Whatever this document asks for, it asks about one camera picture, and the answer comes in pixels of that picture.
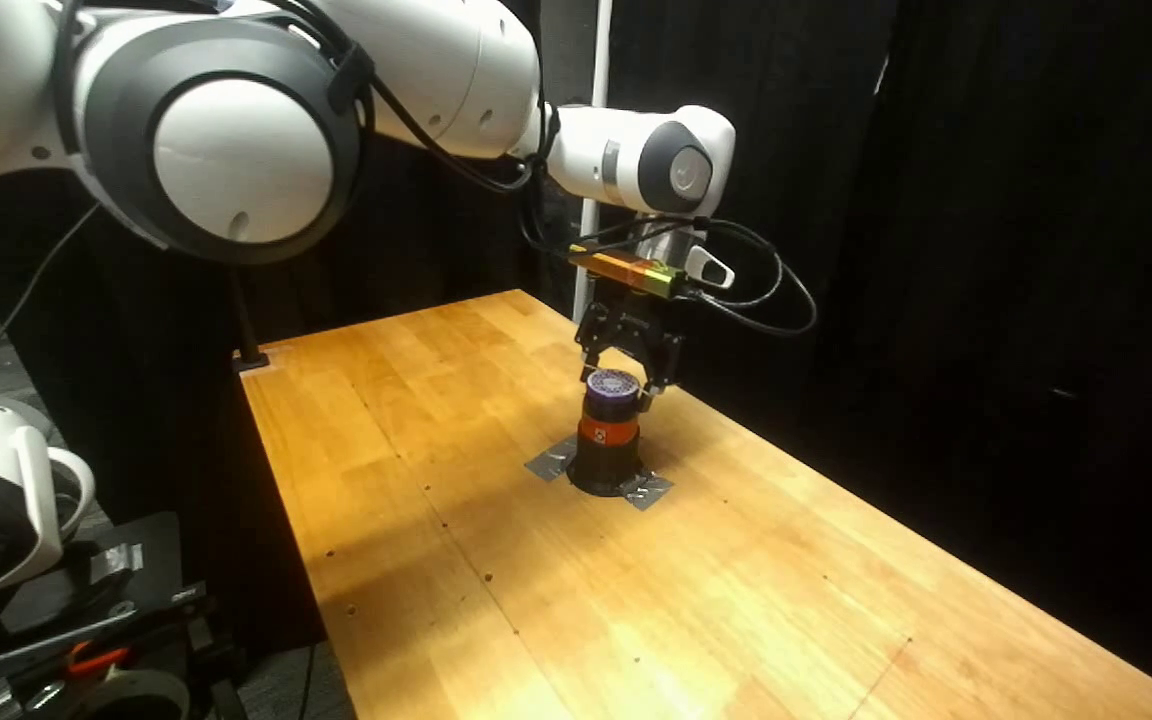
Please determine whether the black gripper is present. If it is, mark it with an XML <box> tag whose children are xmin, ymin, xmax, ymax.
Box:
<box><xmin>571</xmin><ymin>283</ymin><xmax>692</xmax><ymax>400</ymax></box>

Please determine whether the small silver tray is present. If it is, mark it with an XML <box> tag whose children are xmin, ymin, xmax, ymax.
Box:
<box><xmin>526</xmin><ymin>437</ymin><xmax>675</xmax><ymax>517</ymax></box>

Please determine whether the thin black stand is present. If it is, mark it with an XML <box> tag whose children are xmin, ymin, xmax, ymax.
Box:
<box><xmin>226</xmin><ymin>263</ymin><xmax>278</xmax><ymax>374</ymax></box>

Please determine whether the black curtain backdrop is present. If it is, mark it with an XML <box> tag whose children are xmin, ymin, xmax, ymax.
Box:
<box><xmin>0</xmin><ymin>0</ymin><xmax>1152</xmax><ymax>672</ymax></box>

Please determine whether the black folding workbench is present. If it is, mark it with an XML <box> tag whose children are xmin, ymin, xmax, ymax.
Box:
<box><xmin>0</xmin><ymin>510</ymin><xmax>247</xmax><ymax>720</ymax></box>

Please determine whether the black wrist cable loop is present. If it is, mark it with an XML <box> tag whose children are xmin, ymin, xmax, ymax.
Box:
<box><xmin>675</xmin><ymin>212</ymin><xmax>825</xmax><ymax>345</ymax></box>

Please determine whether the orange handled clamp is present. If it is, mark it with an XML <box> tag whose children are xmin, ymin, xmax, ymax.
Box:
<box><xmin>59</xmin><ymin>638</ymin><xmax>135</xmax><ymax>682</ymax></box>

